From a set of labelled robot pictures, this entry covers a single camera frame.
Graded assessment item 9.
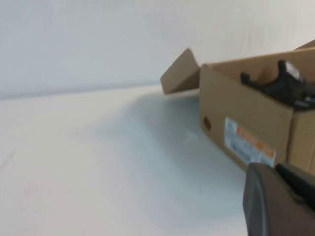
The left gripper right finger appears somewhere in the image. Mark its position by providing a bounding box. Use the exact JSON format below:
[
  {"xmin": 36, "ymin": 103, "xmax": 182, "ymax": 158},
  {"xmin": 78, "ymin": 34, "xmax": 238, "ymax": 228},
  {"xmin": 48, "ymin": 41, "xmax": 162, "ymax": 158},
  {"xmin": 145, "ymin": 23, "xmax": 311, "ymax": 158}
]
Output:
[{"xmin": 274, "ymin": 161, "xmax": 315, "ymax": 212}]

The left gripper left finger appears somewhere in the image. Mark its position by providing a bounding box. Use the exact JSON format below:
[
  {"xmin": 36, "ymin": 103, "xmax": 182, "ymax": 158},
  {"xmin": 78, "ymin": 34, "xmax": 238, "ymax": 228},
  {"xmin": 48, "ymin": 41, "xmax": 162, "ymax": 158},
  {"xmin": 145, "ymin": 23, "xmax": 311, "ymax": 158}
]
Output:
[{"xmin": 242, "ymin": 161, "xmax": 315, "ymax": 236}]

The black mesh sneaker with laces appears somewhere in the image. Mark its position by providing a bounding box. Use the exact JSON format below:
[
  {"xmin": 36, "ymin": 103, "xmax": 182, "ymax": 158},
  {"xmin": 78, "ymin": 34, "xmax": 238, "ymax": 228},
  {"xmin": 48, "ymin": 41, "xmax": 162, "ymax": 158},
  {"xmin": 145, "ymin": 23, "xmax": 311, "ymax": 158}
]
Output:
[{"xmin": 240, "ymin": 59, "xmax": 315, "ymax": 111}]

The white orange box label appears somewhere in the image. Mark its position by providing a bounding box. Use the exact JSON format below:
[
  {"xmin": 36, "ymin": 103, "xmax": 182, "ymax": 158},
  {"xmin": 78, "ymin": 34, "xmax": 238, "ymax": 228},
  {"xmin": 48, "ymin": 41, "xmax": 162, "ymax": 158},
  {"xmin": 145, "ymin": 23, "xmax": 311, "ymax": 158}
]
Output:
[{"xmin": 224, "ymin": 116, "xmax": 276, "ymax": 166}]

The brown cardboard shoe box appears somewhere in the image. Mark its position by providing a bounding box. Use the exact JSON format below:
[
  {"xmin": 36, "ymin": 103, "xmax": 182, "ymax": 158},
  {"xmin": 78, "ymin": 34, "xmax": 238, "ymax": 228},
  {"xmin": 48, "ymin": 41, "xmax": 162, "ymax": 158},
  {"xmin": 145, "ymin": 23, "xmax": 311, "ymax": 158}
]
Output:
[{"xmin": 159, "ymin": 39, "xmax": 315, "ymax": 174}]

